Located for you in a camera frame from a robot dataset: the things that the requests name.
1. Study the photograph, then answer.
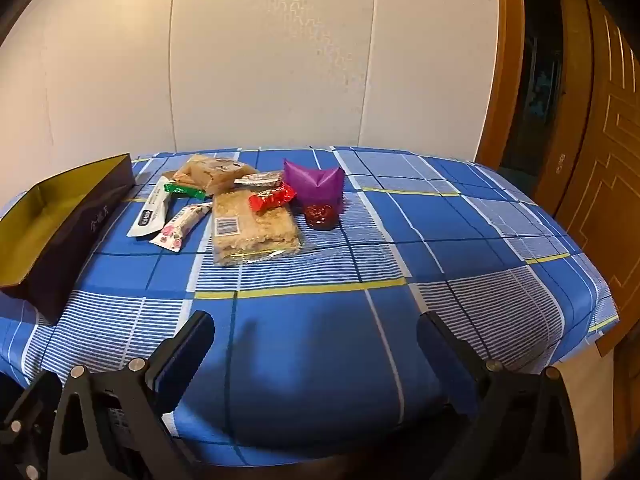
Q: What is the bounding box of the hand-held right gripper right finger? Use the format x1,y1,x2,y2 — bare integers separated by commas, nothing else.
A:
416,311,582,480

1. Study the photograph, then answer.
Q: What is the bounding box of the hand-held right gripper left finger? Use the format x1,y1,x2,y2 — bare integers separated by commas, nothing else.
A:
0,311,216,480

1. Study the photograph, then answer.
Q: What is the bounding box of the white pink-flowered snack packet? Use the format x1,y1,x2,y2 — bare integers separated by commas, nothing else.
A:
149,203,212,251

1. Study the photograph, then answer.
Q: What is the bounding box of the clear rice cake packet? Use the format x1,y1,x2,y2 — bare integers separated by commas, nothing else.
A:
211,189,305,267

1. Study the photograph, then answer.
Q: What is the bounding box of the white stick packet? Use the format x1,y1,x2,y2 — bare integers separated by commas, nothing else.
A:
126,176,173,238

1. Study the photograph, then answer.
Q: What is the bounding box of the cracker packet with green ends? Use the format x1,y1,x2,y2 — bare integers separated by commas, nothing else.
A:
164,167,211,200

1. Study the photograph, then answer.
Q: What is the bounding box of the red candy packet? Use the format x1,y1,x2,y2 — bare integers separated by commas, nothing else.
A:
249,183,298,215

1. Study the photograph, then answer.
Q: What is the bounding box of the dark red jujube packet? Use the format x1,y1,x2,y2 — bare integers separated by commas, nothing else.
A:
303,202,337,231

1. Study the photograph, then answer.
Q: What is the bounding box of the dark box with gold interior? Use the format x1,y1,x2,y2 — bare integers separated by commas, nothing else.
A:
0,154,136,325

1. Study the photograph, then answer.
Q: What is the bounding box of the brown printed pastry packet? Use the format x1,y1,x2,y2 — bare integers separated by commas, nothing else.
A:
186,155,259,196

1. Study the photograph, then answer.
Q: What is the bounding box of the small white nut packet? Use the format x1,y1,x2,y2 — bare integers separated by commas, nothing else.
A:
234,171,284,186

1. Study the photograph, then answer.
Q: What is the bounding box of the purple snack packet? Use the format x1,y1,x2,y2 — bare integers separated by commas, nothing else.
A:
283,158,346,211

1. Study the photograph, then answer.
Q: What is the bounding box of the blue plaid tablecloth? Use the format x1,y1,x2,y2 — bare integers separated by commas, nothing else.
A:
0,146,621,461

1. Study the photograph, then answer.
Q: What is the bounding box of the wooden door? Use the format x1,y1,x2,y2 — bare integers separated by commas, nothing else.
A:
530,0,640,311

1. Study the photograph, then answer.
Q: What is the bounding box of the wooden door frame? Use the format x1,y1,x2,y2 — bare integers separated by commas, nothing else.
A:
475,0,527,171

